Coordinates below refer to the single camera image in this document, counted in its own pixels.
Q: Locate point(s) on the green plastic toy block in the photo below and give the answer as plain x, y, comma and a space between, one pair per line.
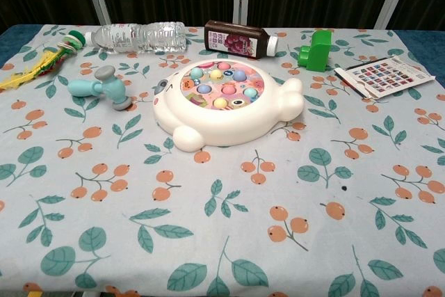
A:
317, 51

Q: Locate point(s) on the thin black pen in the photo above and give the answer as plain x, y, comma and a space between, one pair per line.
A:
368, 63

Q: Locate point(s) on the white whack-a-mole toy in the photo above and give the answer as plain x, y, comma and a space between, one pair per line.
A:
226, 128

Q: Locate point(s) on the yellow feather shuttlecock toy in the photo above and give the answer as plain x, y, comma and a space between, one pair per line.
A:
52, 60

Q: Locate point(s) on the teal and grey toy hammer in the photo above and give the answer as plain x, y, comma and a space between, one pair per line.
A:
115, 89

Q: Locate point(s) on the brown grape juice bottle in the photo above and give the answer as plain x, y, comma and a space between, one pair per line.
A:
236, 41

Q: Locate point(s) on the printed picture grid card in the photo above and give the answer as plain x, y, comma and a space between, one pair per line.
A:
386, 76

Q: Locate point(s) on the floral fruit print tablecloth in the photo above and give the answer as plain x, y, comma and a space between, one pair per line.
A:
222, 206

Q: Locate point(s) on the blue table cover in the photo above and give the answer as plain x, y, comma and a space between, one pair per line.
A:
427, 46

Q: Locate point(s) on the clear plastic water bottle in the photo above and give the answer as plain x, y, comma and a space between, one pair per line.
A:
139, 38

